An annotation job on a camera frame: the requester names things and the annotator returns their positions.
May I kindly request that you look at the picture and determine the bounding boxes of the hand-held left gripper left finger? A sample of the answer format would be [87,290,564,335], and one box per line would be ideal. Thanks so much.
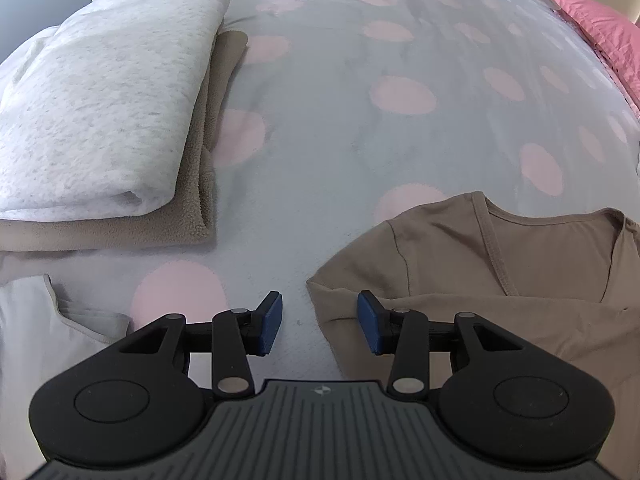
[114,291,284,400]

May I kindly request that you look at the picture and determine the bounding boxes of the pink pillow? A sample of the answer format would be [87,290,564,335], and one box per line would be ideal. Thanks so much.
[547,0,640,116]

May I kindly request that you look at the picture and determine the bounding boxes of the grey pink-dotted bed sheet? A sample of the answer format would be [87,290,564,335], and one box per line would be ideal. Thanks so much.
[0,0,640,461]

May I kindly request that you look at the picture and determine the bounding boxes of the folded white-grey sweater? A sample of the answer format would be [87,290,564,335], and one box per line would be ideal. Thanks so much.
[0,0,232,213]

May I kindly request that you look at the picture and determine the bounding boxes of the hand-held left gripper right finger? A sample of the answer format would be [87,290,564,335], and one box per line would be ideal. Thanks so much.
[356,290,526,400]

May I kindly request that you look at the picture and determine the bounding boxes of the taupe shirt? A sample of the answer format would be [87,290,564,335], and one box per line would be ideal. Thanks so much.
[306,190,640,466]

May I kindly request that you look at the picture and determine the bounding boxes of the folded light grey shirt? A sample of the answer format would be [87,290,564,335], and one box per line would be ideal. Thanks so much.
[0,274,133,471]

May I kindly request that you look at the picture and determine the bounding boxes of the folded taupe fleece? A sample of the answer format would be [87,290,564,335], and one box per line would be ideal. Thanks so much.
[0,29,250,252]

